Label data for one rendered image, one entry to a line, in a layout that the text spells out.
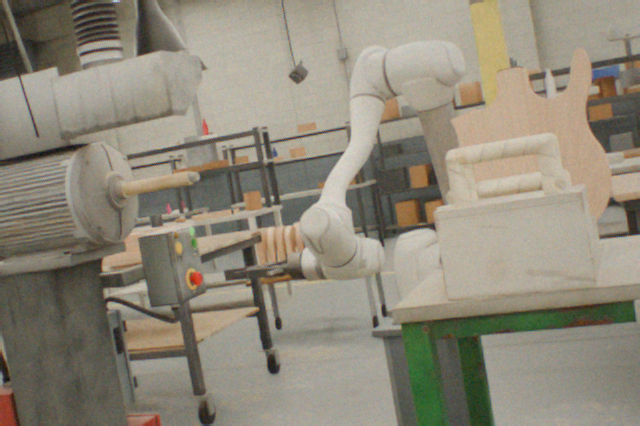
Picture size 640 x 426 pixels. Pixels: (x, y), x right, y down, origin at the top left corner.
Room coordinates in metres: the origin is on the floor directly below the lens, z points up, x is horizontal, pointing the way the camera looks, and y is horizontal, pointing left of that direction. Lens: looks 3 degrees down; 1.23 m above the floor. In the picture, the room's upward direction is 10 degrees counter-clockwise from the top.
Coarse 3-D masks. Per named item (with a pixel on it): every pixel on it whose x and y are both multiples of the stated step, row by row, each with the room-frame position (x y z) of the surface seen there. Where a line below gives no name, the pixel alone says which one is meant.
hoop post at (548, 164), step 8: (544, 144) 1.44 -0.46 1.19; (552, 144) 1.44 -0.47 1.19; (544, 152) 1.44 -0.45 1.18; (552, 152) 1.44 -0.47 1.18; (544, 160) 1.44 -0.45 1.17; (552, 160) 1.44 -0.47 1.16; (544, 168) 1.44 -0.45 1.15; (552, 168) 1.44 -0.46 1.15; (544, 176) 1.44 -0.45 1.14; (552, 176) 1.44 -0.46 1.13; (544, 184) 1.45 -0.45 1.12; (552, 184) 1.44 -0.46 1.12; (544, 192) 1.45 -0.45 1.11; (552, 192) 1.44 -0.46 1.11; (560, 192) 1.44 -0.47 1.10
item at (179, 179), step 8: (160, 176) 1.93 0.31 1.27; (168, 176) 1.92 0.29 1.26; (176, 176) 1.91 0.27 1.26; (184, 176) 1.90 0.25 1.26; (128, 184) 1.96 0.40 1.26; (136, 184) 1.95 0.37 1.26; (144, 184) 1.94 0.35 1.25; (152, 184) 1.93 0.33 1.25; (160, 184) 1.92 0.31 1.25; (168, 184) 1.92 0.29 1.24; (176, 184) 1.91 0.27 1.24; (184, 184) 1.91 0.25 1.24; (128, 192) 1.96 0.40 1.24; (136, 192) 1.95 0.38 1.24; (144, 192) 1.95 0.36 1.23
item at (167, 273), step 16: (144, 240) 2.19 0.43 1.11; (160, 240) 2.17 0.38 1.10; (144, 256) 2.19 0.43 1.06; (160, 256) 2.17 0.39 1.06; (176, 256) 2.18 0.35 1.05; (192, 256) 2.26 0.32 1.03; (144, 272) 2.19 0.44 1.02; (160, 272) 2.18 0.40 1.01; (176, 272) 2.17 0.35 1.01; (192, 272) 2.24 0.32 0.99; (160, 288) 2.18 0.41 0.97; (176, 288) 2.16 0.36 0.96; (192, 288) 2.22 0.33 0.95; (128, 304) 2.21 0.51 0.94; (160, 304) 2.18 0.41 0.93; (176, 304) 2.18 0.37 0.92; (176, 320) 2.21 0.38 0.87
